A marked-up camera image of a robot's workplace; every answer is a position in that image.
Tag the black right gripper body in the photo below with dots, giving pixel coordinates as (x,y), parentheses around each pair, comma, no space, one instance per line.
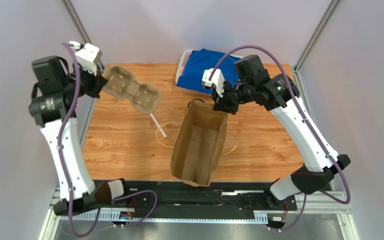
(225,101)

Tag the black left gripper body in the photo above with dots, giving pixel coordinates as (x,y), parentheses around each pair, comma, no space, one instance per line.
(89,83)

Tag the cardboard cup carrier tray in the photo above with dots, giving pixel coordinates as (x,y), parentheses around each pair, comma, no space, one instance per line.
(123,85)

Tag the brown paper bag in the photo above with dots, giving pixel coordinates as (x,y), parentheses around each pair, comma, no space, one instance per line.
(199,144)

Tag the white straw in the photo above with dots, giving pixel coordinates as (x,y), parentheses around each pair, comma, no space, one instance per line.
(158,125)

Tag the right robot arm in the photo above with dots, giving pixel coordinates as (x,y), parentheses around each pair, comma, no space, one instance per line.
(281,98)

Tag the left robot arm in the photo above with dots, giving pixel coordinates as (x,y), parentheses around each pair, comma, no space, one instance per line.
(53,101)

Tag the blue folded cloth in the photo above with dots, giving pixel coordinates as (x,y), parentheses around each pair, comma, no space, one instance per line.
(195,71)

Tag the white plastic basket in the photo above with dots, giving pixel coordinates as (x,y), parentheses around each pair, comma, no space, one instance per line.
(180,71)

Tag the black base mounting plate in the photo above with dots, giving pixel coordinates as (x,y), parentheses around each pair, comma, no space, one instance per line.
(169,200)

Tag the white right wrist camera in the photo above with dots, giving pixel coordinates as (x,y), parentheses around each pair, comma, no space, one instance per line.
(213,79)

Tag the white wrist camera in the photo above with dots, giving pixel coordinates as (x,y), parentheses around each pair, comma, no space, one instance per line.
(213,79)
(88,56)

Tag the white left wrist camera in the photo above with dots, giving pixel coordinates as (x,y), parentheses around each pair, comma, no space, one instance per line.
(88,56)

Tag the aluminium frame rail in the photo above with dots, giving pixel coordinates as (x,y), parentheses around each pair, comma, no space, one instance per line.
(313,217)

